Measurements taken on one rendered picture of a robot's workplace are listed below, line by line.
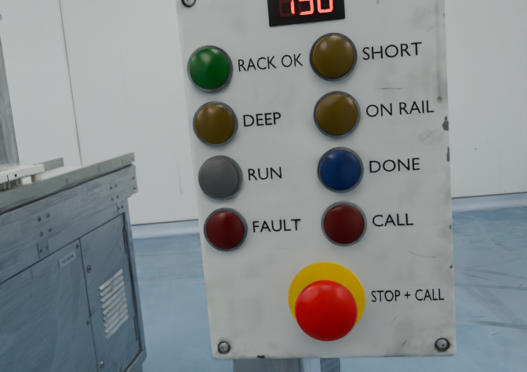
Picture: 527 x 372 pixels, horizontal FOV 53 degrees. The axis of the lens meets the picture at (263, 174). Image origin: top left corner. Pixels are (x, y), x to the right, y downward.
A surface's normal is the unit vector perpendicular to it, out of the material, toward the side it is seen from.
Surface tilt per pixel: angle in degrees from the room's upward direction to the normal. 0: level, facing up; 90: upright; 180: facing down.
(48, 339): 90
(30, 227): 90
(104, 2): 90
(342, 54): 90
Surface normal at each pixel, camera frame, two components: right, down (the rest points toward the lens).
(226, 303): -0.14, 0.15
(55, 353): 0.99, -0.06
